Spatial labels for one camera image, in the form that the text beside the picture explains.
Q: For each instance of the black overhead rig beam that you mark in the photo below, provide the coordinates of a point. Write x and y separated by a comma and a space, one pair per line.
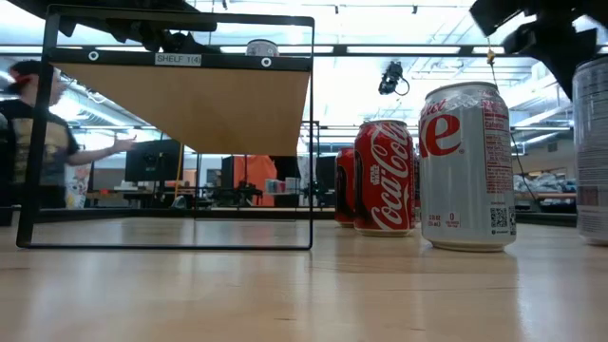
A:
404, 49

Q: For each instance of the black computer monitor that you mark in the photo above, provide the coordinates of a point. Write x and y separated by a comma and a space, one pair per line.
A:
152, 161

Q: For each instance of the floral cloth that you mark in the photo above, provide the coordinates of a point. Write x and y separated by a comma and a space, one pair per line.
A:
78, 187

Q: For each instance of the orange panel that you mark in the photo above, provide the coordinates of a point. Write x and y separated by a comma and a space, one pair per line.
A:
256, 171

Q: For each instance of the pile of plastic bags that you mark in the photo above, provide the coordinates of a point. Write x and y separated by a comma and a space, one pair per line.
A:
541, 183

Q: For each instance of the black aluminium table frame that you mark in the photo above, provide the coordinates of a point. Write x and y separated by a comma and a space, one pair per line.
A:
142, 214

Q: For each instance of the person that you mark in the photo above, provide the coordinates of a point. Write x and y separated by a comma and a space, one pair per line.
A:
62, 147

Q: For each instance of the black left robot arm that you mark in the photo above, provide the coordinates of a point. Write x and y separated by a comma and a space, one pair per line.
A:
138, 33

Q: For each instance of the wooden shelf with black frame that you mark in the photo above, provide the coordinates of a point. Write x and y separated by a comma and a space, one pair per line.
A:
190, 109

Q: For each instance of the black overhead camera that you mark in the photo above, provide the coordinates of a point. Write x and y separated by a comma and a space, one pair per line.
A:
390, 78

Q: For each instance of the red cola can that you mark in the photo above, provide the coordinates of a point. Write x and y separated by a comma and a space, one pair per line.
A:
416, 190
385, 180
344, 190

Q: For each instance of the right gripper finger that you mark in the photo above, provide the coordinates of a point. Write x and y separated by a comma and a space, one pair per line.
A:
567, 66

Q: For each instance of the tall silver black-topped can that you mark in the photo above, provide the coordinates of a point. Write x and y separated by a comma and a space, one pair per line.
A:
594, 157
262, 48

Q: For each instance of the silver diet cola can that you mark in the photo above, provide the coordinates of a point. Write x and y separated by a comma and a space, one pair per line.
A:
468, 180

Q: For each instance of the white shelf label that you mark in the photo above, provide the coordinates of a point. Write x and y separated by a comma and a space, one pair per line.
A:
178, 59

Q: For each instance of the wooden background table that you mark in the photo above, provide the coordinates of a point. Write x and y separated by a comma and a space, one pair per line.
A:
541, 195

